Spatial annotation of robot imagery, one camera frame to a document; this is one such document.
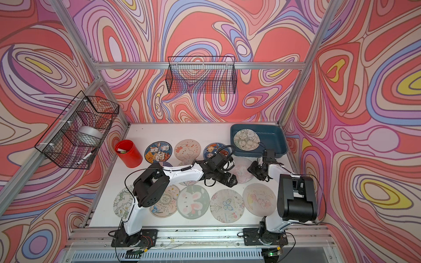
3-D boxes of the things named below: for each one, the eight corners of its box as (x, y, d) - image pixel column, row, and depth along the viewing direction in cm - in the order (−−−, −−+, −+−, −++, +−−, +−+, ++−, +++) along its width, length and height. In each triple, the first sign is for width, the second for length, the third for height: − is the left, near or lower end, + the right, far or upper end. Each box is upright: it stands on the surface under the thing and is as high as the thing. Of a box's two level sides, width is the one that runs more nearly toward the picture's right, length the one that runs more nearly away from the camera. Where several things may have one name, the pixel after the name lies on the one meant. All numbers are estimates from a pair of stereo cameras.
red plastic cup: (122, 167, 99) (111, 154, 88) (128, 154, 106) (117, 140, 94) (139, 167, 99) (130, 154, 88) (144, 154, 106) (136, 139, 94)
